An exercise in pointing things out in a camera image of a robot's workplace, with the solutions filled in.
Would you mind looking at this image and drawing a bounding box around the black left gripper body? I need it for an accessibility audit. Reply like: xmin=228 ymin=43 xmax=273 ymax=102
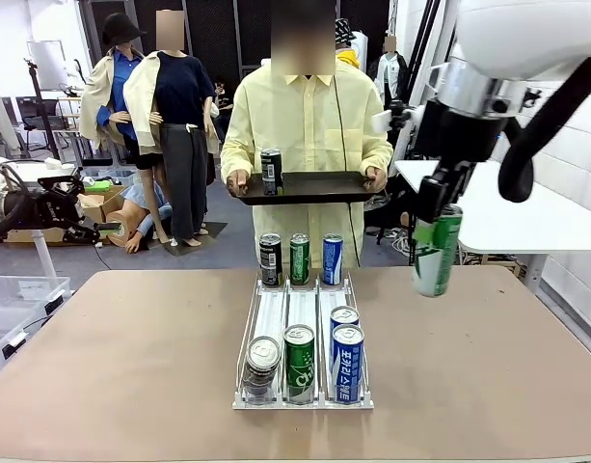
xmin=14 ymin=188 xmax=83 ymax=229

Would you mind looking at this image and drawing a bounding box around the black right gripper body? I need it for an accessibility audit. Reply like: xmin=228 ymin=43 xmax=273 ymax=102
xmin=413 ymin=98 xmax=511 ymax=166

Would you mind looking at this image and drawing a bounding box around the green soda can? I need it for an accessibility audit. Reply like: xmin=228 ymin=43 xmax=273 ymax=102
xmin=288 ymin=232 xmax=311 ymax=286
xmin=282 ymin=324 xmax=316 ymax=405
xmin=412 ymin=204 xmax=465 ymax=298

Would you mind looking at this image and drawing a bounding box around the black serving tray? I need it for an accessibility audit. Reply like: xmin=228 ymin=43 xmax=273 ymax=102
xmin=228 ymin=170 xmax=377 ymax=207

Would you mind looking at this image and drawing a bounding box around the black beverage can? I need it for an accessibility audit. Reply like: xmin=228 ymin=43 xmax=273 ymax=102
xmin=259 ymin=148 xmax=284 ymax=197
xmin=241 ymin=336 xmax=282 ymax=405
xmin=258 ymin=232 xmax=282 ymax=288

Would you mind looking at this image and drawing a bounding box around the yellow-sleeved left forearm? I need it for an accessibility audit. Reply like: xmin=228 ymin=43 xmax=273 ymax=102
xmin=360 ymin=134 xmax=395 ymax=175

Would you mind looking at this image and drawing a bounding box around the yellow-sleeved right forearm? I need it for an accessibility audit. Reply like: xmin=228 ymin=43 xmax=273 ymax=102
xmin=220 ymin=139 xmax=255 ymax=179

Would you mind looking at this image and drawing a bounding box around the person in yellow shirt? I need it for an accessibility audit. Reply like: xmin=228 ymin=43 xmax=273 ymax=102
xmin=220 ymin=0 xmax=395 ymax=269

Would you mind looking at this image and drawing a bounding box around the person's left hand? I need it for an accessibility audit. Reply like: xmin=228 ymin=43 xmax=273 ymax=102
xmin=363 ymin=165 xmax=390 ymax=191

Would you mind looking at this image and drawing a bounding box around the person's right hand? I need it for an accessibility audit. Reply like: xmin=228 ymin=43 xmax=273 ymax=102
xmin=226 ymin=170 xmax=253 ymax=197

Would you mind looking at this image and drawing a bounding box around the cardboard box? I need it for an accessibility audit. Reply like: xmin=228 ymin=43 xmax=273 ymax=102
xmin=6 ymin=226 xmax=67 ymax=244
xmin=77 ymin=185 xmax=127 ymax=224

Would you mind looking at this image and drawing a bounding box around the white storage crate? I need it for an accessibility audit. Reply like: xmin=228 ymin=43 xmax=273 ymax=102
xmin=80 ymin=166 xmax=137 ymax=189

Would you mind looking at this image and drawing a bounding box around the mannequin in light blue dress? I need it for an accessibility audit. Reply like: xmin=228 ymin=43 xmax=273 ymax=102
xmin=106 ymin=182 xmax=175 ymax=256

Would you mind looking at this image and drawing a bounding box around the clear plastic storage bin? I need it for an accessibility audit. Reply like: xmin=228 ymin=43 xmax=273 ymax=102
xmin=0 ymin=275 xmax=73 ymax=317
xmin=0 ymin=306 xmax=53 ymax=380

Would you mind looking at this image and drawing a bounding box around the mannequin with black hat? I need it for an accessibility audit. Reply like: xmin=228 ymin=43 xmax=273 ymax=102
xmin=78 ymin=13 xmax=149 ymax=163

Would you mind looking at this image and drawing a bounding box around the black office chair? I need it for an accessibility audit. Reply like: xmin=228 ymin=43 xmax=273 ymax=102
xmin=14 ymin=95 xmax=53 ymax=146

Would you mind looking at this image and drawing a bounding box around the black tripod stand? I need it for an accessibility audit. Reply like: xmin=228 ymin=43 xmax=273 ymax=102
xmin=23 ymin=57 xmax=64 ymax=166

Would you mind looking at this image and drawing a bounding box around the bundle of black poles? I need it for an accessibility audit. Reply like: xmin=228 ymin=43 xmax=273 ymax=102
xmin=395 ymin=0 xmax=463 ymax=160

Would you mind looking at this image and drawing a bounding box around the blue Pocari Sweat can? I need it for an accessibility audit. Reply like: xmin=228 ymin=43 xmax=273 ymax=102
xmin=331 ymin=324 xmax=365 ymax=404
xmin=322 ymin=232 xmax=345 ymax=286
xmin=329 ymin=305 xmax=361 ymax=334

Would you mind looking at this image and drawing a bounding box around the mannequin in navy top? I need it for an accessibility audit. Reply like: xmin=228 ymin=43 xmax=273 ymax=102
xmin=122 ymin=9 xmax=222 ymax=248

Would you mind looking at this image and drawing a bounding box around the whiteboard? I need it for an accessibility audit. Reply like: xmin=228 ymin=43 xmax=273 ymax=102
xmin=27 ymin=40 xmax=67 ymax=92

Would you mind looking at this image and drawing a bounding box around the mannequin in yellow hoodie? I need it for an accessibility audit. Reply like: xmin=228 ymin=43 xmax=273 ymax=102
xmin=334 ymin=17 xmax=364 ymax=71

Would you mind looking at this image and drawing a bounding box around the bystander in black clothes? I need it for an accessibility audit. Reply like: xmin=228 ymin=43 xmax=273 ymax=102
xmin=212 ymin=79 xmax=234 ymax=141

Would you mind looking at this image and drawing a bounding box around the clear acrylic can rack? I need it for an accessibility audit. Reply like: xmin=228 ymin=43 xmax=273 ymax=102
xmin=231 ymin=267 xmax=375 ymax=411

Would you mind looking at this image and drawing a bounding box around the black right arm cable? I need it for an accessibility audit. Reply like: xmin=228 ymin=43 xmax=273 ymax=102
xmin=497 ymin=55 xmax=591 ymax=204

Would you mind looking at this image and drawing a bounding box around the white coiled cable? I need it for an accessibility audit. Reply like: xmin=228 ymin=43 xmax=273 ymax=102
xmin=389 ymin=226 xmax=415 ymax=257

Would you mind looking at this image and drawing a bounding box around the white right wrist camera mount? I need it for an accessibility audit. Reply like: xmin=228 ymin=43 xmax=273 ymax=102
xmin=371 ymin=98 xmax=426 ymax=134

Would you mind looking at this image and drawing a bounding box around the thin black cord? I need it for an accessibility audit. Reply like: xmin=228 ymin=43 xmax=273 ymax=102
xmin=331 ymin=76 xmax=363 ymax=252

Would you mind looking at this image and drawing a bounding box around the dark mannequin base plate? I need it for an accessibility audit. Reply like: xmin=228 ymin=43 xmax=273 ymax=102
xmin=172 ymin=220 xmax=228 ymax=257

